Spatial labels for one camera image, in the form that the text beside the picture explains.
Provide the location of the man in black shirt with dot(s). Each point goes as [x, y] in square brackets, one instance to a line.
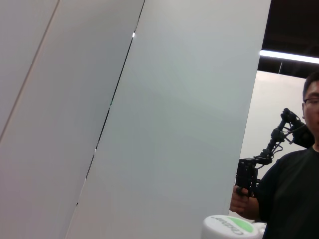
[291, 189]

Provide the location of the white ceiling strip light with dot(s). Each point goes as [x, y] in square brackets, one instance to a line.
[289, 56]

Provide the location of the person right hand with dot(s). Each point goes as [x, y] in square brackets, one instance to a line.
[240, 203]

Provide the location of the clear water bottle green label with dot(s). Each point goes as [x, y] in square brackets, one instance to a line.
[224, 227]

